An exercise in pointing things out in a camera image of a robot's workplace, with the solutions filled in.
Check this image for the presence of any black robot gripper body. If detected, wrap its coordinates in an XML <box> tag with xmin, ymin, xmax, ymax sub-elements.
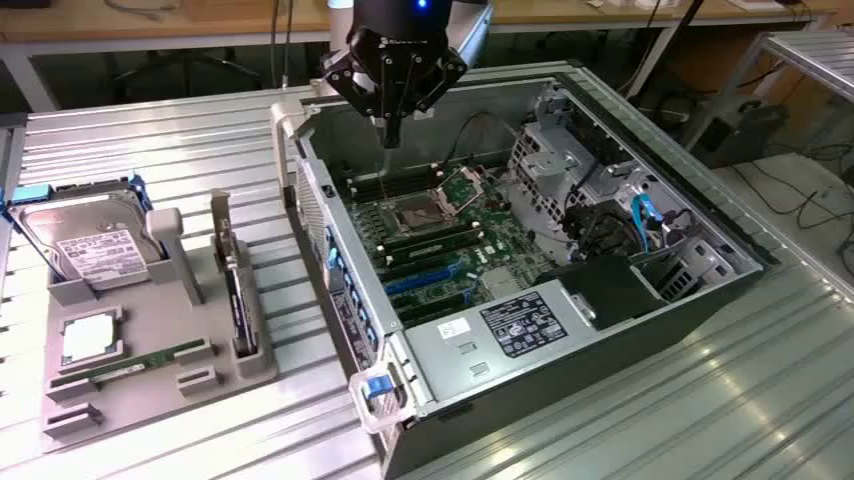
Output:
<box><xmin>345</xmin><ymin>0</ymin><xmax>456</xmax><ymax>119</ymax></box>

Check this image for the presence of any GPU graphics card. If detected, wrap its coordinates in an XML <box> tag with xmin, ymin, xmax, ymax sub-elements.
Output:
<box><xmin>208</xmin><ymin>188</ymin><xmax>261</xmax><ymax>357</ymax></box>

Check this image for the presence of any metal socket cover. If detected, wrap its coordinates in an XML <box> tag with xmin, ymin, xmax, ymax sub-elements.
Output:
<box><xmin>432</xmin><ymin>167</ymin><xmax>499</xmax><ymax>211</ymax></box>

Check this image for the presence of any metal disk bay cage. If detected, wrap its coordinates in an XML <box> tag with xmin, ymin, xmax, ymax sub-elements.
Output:
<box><xmin>629</xmin><ymin>238</ymin><xmax>739</xmax><ymax>304</ymax></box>
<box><xmin>504</xmin><ymin>118</ymin><xmax>605</xmax><ymax>251</ymax></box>

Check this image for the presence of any wooden desk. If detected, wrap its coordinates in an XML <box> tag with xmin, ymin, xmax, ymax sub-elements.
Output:
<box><xmin>0</xmin><ymin>0</ymin><xmax>823</xmax><ymax>114</ymax></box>

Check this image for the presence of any black chair base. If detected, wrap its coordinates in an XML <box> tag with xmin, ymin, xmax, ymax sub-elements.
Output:
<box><xmin>109</xmin><ymin>42</ymin><xmax>265</xmax><ymax>84</ymax></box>

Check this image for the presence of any CPU socket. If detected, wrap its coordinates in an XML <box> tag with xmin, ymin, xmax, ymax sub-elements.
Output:
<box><xmin>392</xmin><ymin>197</ymin><xmax>447</xmax><ymax>234</ymax></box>

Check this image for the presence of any black RAM slot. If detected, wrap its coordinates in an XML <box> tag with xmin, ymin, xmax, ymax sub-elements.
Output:
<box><xmin>377</xmin><ymin>225</ymin><xmax>483</xmax><ymax>252</ymax></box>
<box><xmin>376</xmin><ymin>221</ymin><xmax>479</xmax><ymax>245</ymax></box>

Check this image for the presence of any installed RAM stick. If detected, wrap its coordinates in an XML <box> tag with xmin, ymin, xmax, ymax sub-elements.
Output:
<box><xmin>382</xmin><ymin>234</ymin><xmax>485</xmax><ymax>267</ymax></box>

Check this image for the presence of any green motherboard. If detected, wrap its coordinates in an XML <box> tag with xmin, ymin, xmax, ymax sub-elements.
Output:
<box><xmin>344</xmin><ymin>159</ymin><xmax>559</xmax><ymax>331</ymax></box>

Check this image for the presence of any long PCIe expansion slot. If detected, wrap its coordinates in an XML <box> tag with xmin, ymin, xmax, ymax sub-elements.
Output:
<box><xmin>389</xmin><ymin>289</ymin><xmax>468</xmax><ymax>315</ymax></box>
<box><xmin>382</xmin><ymin>260</ymin><xmax>465</xmax><ymax>296</ymax></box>

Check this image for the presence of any silver chipset heatsink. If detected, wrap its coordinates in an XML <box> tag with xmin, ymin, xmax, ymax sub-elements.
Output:
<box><xmin>477</xmin><ymin>271</ymin><xmax>529</xmax><ymax>302</ymax></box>

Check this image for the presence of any black box on floor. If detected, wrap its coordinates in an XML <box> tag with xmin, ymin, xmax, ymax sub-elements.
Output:
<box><xmin>691</xmin><ymin>101</ymin><xmax>789</xmax><ymax>169</ymax></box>

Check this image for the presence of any black plastic shroud box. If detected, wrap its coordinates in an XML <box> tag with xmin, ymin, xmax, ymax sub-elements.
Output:
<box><xmin>557</xmin><ymin>253</ymin><xmax>669</xmax><ymax>332</ymax></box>

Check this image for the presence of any hard disk with blue rails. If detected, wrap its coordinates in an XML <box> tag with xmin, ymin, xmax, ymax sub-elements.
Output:
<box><xmin>0</xmin><ymin>168</ymin><xmax>169</xmax><ymax>292</ymax></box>

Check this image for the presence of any grey power supply unit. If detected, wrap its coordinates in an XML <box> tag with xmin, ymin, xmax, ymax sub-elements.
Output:
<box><xmin>397</xmin><ymin>278</ymin><xmax>599</xmax><ymax>417</ymax></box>

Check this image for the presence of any metal slat side table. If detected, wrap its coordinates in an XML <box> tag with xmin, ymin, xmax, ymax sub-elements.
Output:
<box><xmin>679</xmin><ymin>30</ymin><xmax>854</xmax><ymax>151</ymax></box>

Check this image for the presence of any grey parts rack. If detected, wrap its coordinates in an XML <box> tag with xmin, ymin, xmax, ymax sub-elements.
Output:
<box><xmin>37</xmin><ymin>188</ymin><xmax>285</xmax><ymax>442</ymax></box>

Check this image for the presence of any green RAM stick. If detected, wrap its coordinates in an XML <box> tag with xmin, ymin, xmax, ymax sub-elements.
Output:
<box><xmin>90</xmin><ymin>338</ymin><xmax>209</xmax><ymax>382</ymax></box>

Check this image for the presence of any silver CPU chip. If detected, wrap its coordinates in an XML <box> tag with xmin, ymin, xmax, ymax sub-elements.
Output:
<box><xmin>60</xmin><ymin>315</ymin><xmax>129</xmax><ymax>365</ymax></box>

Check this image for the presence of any open black PC case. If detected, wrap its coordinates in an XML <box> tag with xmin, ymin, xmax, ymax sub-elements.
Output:
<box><xmin>269</xmin><ymin>59</ymin><xmax>781</xmax><ymax>479</ymax></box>

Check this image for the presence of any black wire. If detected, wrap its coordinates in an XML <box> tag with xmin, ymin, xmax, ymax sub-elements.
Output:
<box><xmin>448</xmin><ymin>111</ymin><xmax>516</xmax><ymax>167</ymax></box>

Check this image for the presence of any grey hanging cable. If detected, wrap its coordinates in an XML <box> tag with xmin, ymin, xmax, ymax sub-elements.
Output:
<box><xmin>277</xmin><ymin>0</ymin><xmax>298</xmax><ymax>89</ymax></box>

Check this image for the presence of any grey case handle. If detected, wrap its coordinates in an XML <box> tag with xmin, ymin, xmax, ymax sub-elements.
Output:
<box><xmin>268</xmin><ymin>101</ymin><xmax>317</xmax><ymax>202</ymax></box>

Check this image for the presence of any blue SATA wire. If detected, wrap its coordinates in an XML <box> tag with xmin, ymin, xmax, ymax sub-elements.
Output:
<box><xmin>628</xmin><ymin>193</ymin><xmax>660</xmax><ymax>257</ymax></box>

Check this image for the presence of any grey handle with blue latch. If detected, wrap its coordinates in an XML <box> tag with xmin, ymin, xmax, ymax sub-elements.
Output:
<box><xmin>348</xmin><ymin>368</ymin><xmax>409</xmax><ymax>434</ymax></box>

